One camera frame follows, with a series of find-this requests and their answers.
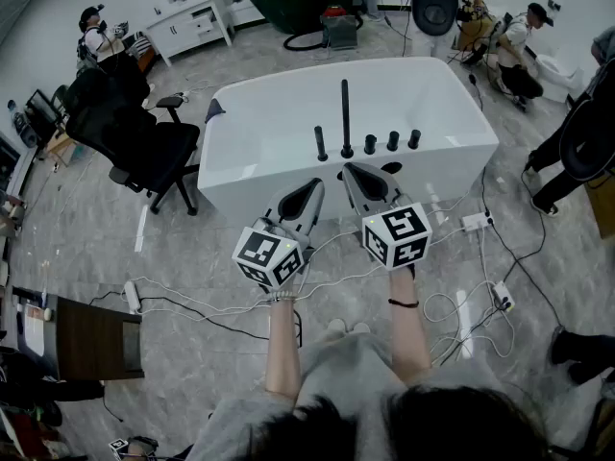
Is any person's left forearm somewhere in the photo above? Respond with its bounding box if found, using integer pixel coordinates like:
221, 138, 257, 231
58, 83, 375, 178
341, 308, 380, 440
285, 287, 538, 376
263, 295, 303, 400

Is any orange box with striped cloth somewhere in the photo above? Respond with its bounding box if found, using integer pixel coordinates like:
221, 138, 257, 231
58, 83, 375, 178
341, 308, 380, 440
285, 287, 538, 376
127, 31, 158, 74

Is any brown cardboard box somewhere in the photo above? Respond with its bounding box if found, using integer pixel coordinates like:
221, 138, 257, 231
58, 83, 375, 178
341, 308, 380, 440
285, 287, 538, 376
583, 170, 615, 240
455, 14, 496, 53

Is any black vacuum hose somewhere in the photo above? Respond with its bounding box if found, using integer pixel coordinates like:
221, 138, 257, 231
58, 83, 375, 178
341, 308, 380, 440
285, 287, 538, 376
283, 29, 333, 52

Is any dark green bathtub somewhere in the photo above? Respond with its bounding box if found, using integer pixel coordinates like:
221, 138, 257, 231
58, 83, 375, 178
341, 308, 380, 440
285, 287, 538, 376
243, 0, 357, 36

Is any black floor cable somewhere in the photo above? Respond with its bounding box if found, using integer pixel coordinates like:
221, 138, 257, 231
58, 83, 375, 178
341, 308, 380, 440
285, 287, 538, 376
88, 289, 271, 343

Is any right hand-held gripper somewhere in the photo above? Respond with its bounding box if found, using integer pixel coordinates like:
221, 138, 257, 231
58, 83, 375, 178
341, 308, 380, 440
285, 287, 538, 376
341, 161, 433, 272

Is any tall black faucet spout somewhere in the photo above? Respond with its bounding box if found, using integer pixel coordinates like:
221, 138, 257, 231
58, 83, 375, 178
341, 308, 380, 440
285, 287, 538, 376
339, 79, 356, 159

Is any white floor cable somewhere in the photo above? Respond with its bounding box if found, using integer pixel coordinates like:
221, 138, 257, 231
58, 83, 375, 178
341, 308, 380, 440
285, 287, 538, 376
127, 275, 273, 328

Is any white bathtub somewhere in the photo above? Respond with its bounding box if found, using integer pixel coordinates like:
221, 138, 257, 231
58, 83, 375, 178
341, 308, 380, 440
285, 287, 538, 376
196, 56, 501, 225

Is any white drawer cabinet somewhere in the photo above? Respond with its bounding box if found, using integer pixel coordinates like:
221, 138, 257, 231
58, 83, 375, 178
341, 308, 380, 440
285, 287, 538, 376
143, 0, 236, 67

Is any dark brown wooden cabinet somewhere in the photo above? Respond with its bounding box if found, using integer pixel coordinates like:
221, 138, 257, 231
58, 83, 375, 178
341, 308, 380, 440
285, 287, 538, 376
56, 296, 145, 382

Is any red steel vacuum cleaner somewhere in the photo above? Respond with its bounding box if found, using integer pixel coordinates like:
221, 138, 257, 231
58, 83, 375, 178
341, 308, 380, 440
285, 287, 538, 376
320, 5, 364, 51

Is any white power strip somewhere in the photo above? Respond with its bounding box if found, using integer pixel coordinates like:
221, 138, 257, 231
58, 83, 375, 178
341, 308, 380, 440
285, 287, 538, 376
492, 280, 516, 312
461, 211, 495, 233
123, 279, 143, 315

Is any black office chair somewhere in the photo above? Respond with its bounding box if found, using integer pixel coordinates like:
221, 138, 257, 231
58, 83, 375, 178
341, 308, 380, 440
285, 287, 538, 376
61, 67, 202, 217

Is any black faucet handle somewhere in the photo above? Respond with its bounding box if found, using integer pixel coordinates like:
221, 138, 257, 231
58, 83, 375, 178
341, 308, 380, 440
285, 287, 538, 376
313, 126, 330, 162

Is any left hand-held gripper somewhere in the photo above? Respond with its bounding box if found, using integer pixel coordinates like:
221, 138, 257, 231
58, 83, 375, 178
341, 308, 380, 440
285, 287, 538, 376
232, 178, 327, 293

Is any dark blue bath cushion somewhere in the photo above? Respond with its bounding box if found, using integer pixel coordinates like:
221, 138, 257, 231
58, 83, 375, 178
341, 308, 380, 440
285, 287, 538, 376
205, 98, 227, 124

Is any black toilet seat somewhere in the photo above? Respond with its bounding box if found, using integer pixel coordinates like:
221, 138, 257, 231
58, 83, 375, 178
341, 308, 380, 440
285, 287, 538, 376
411, 0, 460, 36
559, 97, 615, 182

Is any person's grey shirt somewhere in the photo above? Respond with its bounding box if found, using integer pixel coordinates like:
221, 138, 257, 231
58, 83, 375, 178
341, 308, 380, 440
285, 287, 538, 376
184, 331, 510, 461

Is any person's right forearm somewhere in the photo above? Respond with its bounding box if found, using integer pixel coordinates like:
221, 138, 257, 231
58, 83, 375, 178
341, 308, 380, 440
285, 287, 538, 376
387, 269, 433, 386

